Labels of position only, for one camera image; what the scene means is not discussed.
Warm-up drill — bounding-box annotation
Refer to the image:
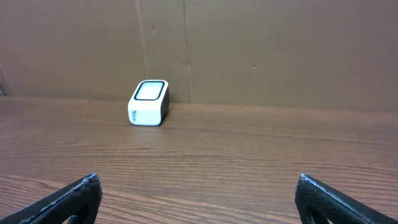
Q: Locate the white barcode scanner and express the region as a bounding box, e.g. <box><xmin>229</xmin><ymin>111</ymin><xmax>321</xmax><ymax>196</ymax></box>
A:
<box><xmin>127</xmin><ymin>80</ymin><xmax>170</xmax><ymax>126</ymax></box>

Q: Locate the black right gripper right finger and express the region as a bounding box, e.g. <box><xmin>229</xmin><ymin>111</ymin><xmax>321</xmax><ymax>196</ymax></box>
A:
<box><xmin>295</xmin><ymin>174</ymin><xmax>397</xmax><ymax>224</ymax></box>

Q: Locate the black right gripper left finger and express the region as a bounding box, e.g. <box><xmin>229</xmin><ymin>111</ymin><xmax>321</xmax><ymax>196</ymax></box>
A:
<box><xmin>1</xmin><ymin>173</ymin><xmax>103</xmax><ymax>224</ymax></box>

